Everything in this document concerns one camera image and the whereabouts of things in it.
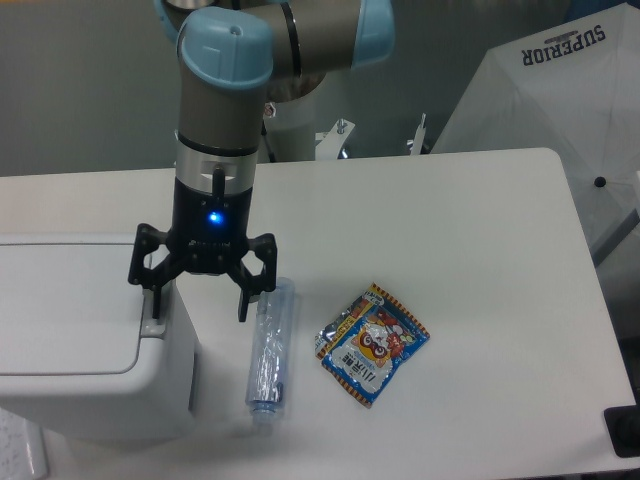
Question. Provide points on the grey lid push button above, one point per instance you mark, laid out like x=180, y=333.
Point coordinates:
x=155, y=307

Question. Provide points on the white umbrella with lettering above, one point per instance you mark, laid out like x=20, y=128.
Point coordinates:
x=573, y=89

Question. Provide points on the black device at table edge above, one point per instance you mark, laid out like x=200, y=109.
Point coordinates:
x=623, y=426

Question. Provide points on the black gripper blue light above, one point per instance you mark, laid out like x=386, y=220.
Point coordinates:
x=208, y=235

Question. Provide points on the white trash can lid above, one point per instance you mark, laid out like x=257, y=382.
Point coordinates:
x=68, y=309

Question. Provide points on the white plastic trash can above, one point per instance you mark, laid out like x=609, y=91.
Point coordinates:
x=152, y=400

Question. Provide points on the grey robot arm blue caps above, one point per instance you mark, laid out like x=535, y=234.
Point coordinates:
x=227, y=59

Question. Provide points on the white metal base frame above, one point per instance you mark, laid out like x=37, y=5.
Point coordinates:
x=330, y=145

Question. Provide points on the clear crushed plastic bottle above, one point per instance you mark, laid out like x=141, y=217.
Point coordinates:
x=268, y=378

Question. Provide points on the colourful snack wrapper bag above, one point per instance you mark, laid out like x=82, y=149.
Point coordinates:
x=365, y=345

